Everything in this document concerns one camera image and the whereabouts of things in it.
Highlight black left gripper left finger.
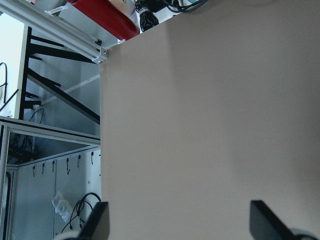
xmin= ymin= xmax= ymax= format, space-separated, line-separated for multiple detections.
xmin=76 ymin=201 xmax=110 ymax=240

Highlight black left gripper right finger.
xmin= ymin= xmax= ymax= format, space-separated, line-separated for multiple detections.
xmin=249 ymin=200 xmax=295 ymax=240

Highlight crumpled clear plastic bag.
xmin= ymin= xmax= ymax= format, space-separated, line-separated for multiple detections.
xmin=51 ymin=191 xmax=73 ymax=223

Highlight red container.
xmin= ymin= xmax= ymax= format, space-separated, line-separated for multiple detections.
xmin=68 ymin=0 xmax=140 ymax=41

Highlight black floor cables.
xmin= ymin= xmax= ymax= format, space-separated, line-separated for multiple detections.
xmin=61 ymin=191 xmax=102 ymax=233

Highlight lower aluminium frame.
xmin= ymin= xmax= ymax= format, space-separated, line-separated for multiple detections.
xmin=0 ymin=117 xmax=101 ymax=240

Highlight black metal shelf frame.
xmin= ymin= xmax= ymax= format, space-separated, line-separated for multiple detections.
xmin=20 ymin=26 xmax=100 ymax=125

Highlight aluminium frame rail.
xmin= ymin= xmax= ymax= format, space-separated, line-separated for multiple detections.
xmin=0 ymin=0 xmax=109 ymax=64

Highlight coiled black cable bundle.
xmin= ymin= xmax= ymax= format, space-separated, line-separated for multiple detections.
xmin=135 ymin=0 xmax=159 ymax=33

